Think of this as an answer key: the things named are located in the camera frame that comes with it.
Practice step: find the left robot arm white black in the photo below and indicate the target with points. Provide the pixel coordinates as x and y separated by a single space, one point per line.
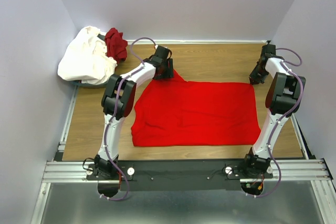
118 100

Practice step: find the aluminium extrusion frame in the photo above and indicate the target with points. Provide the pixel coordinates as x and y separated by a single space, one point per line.
300 191

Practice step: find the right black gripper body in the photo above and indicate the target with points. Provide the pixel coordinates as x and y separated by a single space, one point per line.
258 75

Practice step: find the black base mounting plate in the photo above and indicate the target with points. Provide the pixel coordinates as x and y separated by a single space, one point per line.
176 175

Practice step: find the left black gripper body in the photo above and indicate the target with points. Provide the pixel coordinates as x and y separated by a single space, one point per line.
167 72

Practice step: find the dark red t-shirt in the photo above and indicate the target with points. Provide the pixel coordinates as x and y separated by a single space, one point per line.
116 45

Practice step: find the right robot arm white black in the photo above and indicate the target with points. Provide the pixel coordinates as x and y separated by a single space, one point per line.
282 100

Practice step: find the white t-shirt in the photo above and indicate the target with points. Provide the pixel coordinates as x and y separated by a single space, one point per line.
86 59

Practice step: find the grey laundry basket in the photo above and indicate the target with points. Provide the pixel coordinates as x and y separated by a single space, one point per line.
89 85

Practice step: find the bright red t-shirt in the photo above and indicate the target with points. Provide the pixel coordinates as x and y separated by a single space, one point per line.
176 112

